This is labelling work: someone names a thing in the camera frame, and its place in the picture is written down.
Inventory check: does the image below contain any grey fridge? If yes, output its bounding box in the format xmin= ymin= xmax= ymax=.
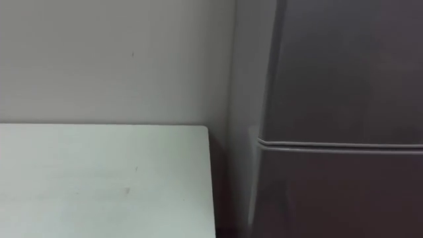
xmin=227 ymin=0 xmax=423 ymax=238

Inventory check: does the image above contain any white desk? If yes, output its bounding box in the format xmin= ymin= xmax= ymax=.
xmin=0 ymin=123 xmax=217 ymax=238

